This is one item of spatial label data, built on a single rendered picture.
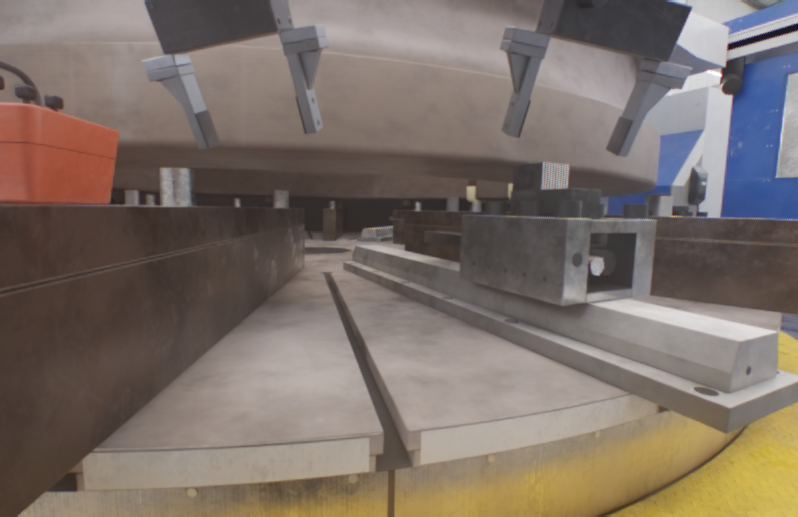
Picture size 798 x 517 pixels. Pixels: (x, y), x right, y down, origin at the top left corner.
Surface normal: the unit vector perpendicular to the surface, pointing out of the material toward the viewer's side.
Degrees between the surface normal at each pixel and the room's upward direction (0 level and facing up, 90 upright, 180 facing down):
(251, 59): 90
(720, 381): 90
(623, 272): 90
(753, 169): 90
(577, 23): 114
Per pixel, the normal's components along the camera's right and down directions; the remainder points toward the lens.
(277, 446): 0.18, 0.12
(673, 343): -0.84, -0.28
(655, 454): 0.45, 0.11
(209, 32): -0.13, 0.50
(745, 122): -0.90, 0.04
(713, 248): -0.66, 0.07
